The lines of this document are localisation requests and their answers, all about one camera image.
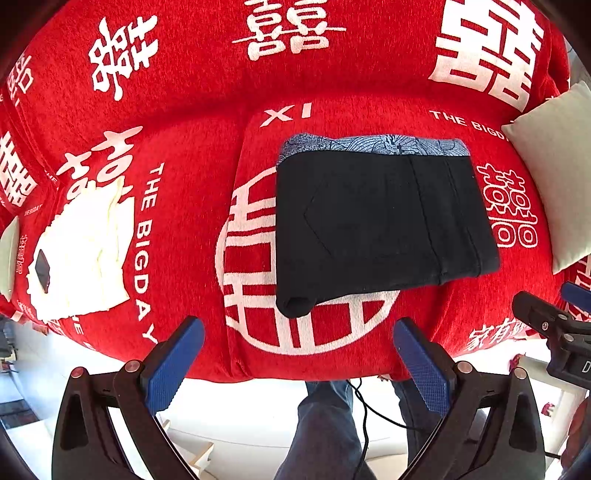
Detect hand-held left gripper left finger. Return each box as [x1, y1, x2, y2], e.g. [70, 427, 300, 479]
[51, 316, 206, 480]

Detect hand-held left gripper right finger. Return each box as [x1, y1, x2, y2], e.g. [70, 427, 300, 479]
[392, 318, 548, 480]

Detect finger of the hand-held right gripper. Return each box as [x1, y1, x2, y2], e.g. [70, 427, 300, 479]
[512, 291, 583, 345]
[560, 281, 591, 319]

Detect black pants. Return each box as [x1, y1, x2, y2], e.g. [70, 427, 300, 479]
[274, 133, 502, 319]

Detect person's right leg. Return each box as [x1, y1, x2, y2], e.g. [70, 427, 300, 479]
[392, 378, 445, 463]

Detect person's leg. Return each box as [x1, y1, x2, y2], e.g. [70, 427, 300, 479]
[392, 378, 445, 463]
[274, 380, 376, 480]

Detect dark red object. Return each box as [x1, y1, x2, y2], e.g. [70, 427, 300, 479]
[558, 406, 591, 472]

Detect beige pillow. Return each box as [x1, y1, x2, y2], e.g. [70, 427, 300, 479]
[501, 80, 591, 276]

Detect person's left leg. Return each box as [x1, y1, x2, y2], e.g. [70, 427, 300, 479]
[274, 380, 376, 480]

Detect cream folded cloth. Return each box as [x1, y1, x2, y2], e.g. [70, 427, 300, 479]
[25, 178, 136, 323]

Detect pale grey cushion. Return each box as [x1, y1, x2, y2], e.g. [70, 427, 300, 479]
[0, 216, 22, 301]

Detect red printed blanket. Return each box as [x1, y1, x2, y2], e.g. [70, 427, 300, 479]
[0, 0, 591, 384]

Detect black cable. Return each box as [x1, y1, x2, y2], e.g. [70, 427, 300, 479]
[345, 377, 428, 480]

